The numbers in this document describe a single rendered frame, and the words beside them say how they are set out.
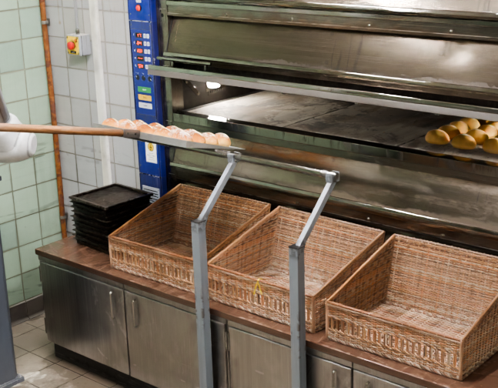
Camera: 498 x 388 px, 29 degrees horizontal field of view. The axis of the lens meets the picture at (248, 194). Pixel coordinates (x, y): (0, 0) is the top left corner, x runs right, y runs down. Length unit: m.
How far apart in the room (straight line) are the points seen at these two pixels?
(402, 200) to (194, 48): 1.20
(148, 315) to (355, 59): 1.39
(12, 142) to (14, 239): 1.14
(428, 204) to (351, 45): 0.69
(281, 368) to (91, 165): 1.82
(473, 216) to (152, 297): 1.38
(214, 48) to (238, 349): 1.32
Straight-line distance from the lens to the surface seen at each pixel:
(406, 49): 3.70
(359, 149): 3.88
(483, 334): 3.42
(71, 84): 5.06
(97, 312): 4.45
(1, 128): 3.50
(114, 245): 4.28
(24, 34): 5.08
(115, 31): 4.74
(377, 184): 3.88
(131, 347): 4.35
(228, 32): 4.24
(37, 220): 5.27
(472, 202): 3.68
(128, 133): 3.88
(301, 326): 3.53
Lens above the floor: 2.16
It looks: 17 degrees down
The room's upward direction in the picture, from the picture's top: 2 degrees counter-clockwise
